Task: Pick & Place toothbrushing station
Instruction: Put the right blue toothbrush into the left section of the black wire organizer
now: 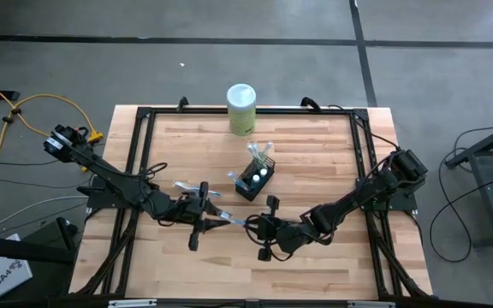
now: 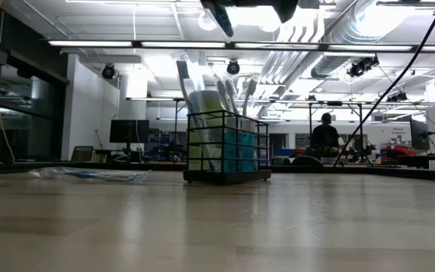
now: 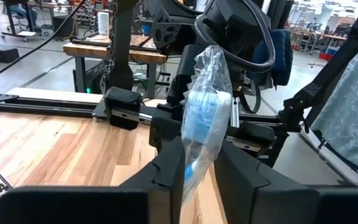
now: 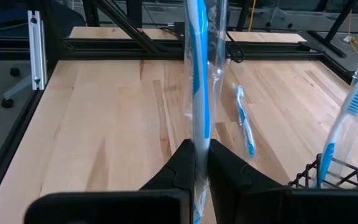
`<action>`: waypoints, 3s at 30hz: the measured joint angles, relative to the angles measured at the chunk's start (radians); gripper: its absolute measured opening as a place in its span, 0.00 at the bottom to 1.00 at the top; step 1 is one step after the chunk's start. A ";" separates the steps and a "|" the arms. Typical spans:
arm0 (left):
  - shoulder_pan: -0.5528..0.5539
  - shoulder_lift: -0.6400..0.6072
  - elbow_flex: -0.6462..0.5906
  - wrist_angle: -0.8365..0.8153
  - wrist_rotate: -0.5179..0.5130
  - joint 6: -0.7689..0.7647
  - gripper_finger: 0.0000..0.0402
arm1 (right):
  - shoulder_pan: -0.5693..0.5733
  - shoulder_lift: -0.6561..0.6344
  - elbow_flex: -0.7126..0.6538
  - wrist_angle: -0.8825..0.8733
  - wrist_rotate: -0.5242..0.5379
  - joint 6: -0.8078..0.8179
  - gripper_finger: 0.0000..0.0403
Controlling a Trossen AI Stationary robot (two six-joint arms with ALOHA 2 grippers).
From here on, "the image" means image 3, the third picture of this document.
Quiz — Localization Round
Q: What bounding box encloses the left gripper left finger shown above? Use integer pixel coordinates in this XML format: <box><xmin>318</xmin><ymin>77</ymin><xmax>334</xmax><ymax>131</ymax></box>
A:
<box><xmin>0</xmin><ymin>136</ymin><xmax>186</xmax><ymax>224</ymax></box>

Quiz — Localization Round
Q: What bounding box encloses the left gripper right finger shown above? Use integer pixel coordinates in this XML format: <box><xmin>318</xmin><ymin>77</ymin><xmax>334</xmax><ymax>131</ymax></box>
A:
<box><xmin>214</xmin><ymin>140</ymin><xmax>358</xmax><ymax>224</ymax></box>

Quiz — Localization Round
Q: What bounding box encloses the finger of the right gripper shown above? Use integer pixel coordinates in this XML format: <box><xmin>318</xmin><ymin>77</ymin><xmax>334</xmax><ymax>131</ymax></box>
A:
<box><xmin>228</xmin><ymin>123</ymin><xmax>276</xmax><ymax>147</ymax></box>
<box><xmin>149</xmin><ymin>105</ymin><xmax>185</xmax><ymax>154</ymax></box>

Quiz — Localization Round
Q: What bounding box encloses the blue toothbrush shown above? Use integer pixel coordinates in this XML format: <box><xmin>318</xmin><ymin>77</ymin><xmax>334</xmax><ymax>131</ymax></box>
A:
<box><xmin>180</xmin><ymin>45</ymin><xmax>233</xmax><ymax>206</ymax></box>

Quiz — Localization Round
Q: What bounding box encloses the wooden workbench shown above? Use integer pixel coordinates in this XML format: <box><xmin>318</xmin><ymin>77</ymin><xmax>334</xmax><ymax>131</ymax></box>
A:
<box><xmin>62</xmin><ymin>33</ymin><xmax>168</xmax><ymax>94</ymax></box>

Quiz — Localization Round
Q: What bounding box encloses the navy padded chair back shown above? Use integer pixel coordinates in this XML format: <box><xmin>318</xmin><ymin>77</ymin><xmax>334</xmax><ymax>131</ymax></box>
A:
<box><xmin>253</xmin><ymin>29</ymin><xmax>293</xmax><ymax>87</ymax></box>

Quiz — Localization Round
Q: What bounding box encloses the white wipes canister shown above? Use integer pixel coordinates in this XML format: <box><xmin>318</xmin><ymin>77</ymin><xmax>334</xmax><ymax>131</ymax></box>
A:
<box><xmin>97</xmin><ymin>11</ymin><xmax>110</xmax><ymax>36</ymax></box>

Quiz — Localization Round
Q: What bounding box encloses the black aluminium table frame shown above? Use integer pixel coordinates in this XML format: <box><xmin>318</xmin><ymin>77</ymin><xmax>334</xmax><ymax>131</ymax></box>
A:
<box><xmin>0</xmin><ymin>0</ymin><xmax>358</xmax><ymax>169</ymax></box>

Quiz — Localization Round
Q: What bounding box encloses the black camera cable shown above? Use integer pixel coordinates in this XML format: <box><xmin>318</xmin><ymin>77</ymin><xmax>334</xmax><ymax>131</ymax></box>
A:
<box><xmin>194</xmin><ymin>0</ymin><xmax>276</xmax><ymax>114</ymax></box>

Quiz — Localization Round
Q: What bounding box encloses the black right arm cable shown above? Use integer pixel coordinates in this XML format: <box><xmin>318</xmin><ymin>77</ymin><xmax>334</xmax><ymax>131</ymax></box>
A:
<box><xmin>0</xmin><ymin>0</ymin><xmax>87</xmax><ymax>86</ymax></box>

